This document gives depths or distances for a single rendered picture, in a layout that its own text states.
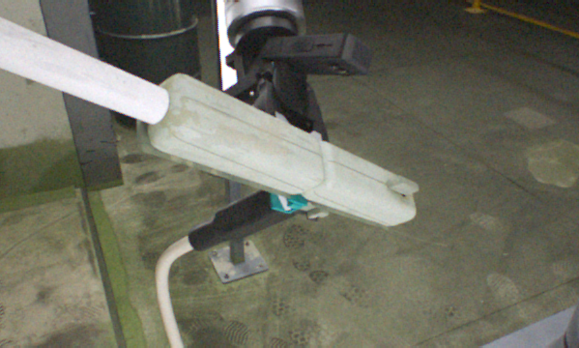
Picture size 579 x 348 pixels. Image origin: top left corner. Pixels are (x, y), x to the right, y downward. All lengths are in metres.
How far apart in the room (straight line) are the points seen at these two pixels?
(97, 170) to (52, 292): 0.75
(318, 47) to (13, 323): 1.79
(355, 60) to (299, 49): 0.06
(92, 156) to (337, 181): 2.29
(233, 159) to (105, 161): 2.34
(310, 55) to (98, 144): 2.20
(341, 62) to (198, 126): 0.20
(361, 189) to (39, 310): 1.78
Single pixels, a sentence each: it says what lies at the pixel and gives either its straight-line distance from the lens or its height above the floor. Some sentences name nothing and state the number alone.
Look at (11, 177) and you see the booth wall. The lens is 2.70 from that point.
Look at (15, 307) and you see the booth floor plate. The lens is 2.19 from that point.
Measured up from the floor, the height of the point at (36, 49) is 1.38.
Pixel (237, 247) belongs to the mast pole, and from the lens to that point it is 2.12.
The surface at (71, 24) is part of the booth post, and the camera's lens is 2.44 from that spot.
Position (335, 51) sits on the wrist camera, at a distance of 0.49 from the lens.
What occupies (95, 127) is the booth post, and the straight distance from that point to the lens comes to 2.61.
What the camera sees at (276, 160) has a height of 1.27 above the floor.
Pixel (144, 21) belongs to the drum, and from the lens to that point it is 2.98.
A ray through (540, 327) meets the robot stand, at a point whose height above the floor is 0.64.
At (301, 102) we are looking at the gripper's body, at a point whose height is 1.25.
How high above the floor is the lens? 1.47
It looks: 32 degrees down
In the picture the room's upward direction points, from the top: straight up
